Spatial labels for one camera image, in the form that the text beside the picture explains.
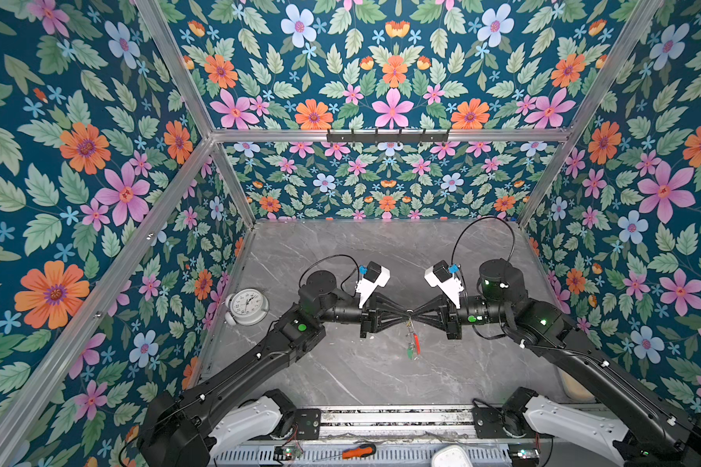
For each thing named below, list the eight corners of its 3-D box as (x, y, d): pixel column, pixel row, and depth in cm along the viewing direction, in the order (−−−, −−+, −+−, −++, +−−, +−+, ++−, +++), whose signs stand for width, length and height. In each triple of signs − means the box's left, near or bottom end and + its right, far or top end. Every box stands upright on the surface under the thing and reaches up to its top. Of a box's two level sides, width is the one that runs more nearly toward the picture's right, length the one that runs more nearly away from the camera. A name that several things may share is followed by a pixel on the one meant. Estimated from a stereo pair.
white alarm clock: (226, 327, 94) (218, 319, 89) (236, 297, 101) (230, 288, 96) (264, 327, 94) (258, 319, 89) (271, 297, 101) (267, 288, 96)
